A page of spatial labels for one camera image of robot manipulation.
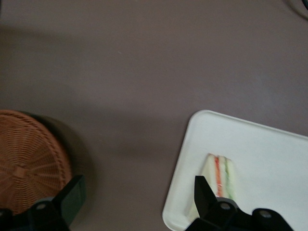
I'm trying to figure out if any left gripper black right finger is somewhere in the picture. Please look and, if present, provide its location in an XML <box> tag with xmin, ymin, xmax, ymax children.
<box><xmin>187</xmin><ymin>175</ymin><xmax>243</xmax><ymax>231</ymax></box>

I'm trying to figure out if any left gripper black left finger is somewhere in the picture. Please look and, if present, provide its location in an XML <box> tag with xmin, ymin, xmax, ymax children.
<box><xmin>26</xmin><ymin>174</ymin><xmax>87</xmax><ymax>231</ymax></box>

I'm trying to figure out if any triangular sandwich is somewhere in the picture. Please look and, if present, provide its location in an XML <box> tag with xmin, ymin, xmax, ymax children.
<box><xmin>184</xmin><ymin>153</ymin><xmax>238</xmax><ymax>218</ymax></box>

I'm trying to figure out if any brown round wicker basket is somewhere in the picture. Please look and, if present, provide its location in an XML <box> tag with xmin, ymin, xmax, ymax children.
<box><xmin>0</xmin><ymin>109</ymin><xmax>73</xmax><ymax>215</ymax></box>

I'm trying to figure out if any cream rectangular plastic tray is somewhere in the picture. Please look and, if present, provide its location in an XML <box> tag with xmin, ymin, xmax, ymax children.
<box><xmin>162</xmin><ymin>109</ymin><xmax>308</xmax><ymax>231</ymax></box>

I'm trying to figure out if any black looped cable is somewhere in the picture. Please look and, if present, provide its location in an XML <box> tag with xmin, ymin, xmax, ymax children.
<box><xmin>285</xmin><ymin>0</ymin><xmax>308</xmax><ymax>18</ymax></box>

